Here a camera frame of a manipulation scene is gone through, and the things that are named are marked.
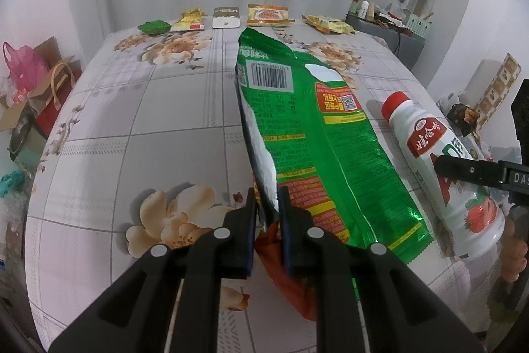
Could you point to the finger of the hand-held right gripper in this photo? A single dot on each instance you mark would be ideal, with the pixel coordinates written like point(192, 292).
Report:
point(467, 170)

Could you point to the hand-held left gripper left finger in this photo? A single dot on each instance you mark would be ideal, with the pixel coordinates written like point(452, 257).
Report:
point(248, 237)

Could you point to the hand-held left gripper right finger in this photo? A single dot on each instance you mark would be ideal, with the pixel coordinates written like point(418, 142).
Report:
point(286, 237)

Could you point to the white drink bottle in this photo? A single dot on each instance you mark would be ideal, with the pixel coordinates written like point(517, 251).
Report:
point(430, 146)

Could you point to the green snack bag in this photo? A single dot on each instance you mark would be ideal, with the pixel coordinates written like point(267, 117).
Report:
point(330, 154)

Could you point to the person's right hand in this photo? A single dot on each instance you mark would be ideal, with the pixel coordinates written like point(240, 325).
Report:
point(514, 253)

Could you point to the black snack bag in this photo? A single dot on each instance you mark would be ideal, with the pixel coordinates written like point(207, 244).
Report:
point(461, 115)

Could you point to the patterned paper roll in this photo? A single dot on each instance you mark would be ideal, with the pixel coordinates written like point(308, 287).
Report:
point(498, 84)

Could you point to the grey cabinet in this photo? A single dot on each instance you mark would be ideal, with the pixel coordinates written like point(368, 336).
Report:
point(407, 47)

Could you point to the floral tablecloth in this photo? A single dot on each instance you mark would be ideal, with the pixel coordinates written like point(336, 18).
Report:
point(144, 121)

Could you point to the small white bottle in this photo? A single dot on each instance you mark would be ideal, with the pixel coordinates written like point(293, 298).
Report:
point(363, 10)

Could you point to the yellow crinkled snack packet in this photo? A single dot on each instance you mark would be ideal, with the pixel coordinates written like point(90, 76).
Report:
point(328, 24)

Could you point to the white and gold small carton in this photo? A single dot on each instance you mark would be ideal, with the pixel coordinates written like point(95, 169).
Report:
point(226, 19)

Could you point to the orange biscuit packet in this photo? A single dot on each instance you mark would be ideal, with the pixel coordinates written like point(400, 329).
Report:
point(268, 14)

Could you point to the small yellow packet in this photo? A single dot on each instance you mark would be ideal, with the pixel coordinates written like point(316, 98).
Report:
point(189, 21)

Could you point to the red paper bag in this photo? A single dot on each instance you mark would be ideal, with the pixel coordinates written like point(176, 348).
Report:
point(49, 121)

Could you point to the small green packet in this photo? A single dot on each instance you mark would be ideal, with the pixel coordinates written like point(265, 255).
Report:
point(153, 27)

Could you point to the teal plastic toy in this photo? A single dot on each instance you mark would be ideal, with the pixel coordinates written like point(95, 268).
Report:
point(10, 182)

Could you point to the cardboard box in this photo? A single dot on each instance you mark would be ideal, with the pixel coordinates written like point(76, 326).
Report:
point(10, 115)

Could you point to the pink plastic bag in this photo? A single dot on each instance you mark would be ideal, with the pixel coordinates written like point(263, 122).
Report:
point(22, 65)

